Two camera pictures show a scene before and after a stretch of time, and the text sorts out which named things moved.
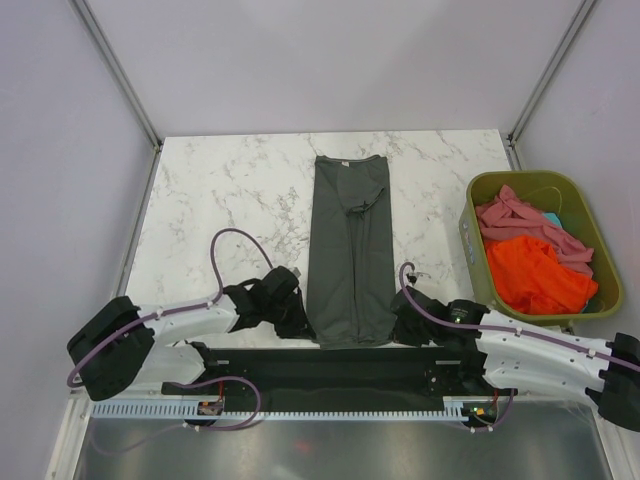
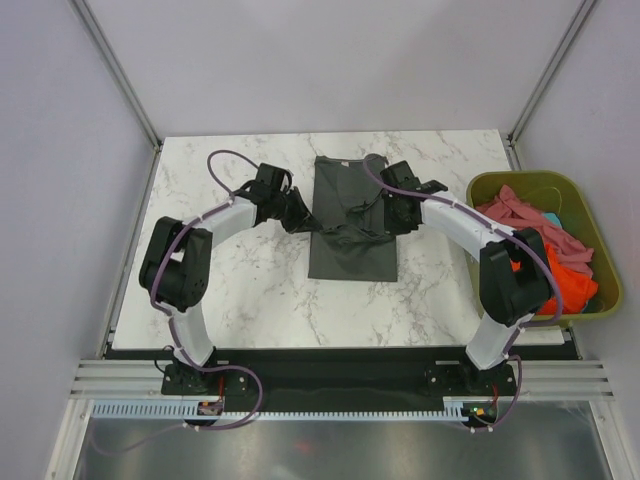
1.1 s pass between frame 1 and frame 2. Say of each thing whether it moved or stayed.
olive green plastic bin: stayed
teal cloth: stayed
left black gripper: moved
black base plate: stayed
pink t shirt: stayed
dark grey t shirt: moved
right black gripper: moved
